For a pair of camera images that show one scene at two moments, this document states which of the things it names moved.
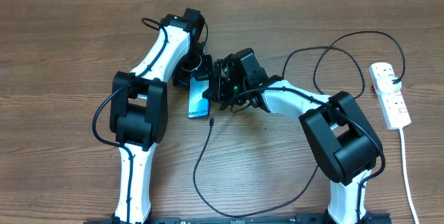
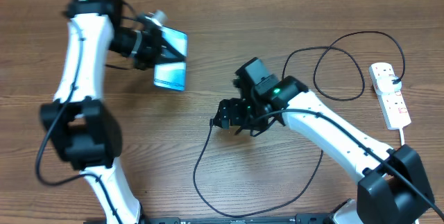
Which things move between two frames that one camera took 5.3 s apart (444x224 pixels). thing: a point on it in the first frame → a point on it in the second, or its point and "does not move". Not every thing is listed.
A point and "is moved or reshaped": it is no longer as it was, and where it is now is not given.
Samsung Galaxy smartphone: (198, 105) is moved or reshaped
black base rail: (304, 219) does not move
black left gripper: (205, 73) → (156, 45)
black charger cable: (241, 215) does not move
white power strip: (393, 105) does not move
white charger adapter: (385, 84) does not move
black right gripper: (218, 87) → (232, 114)
